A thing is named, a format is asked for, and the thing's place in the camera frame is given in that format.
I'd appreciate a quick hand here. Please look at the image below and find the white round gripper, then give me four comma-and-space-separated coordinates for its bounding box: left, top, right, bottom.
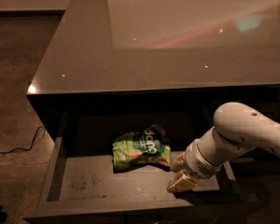
167, 139, 222, 193

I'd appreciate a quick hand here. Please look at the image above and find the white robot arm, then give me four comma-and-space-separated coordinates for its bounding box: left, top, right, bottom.
167, 102, 280, 193

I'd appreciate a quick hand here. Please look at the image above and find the dark cabinet with glossy top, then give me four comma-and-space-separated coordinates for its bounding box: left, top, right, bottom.
27, 0, 280, 152

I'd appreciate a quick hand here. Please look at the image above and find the green chip bag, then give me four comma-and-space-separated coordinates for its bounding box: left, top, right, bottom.
112, 124, 172, 172

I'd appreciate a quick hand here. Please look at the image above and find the thin black floor cable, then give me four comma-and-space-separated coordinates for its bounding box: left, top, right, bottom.
0, 125, 46, 157

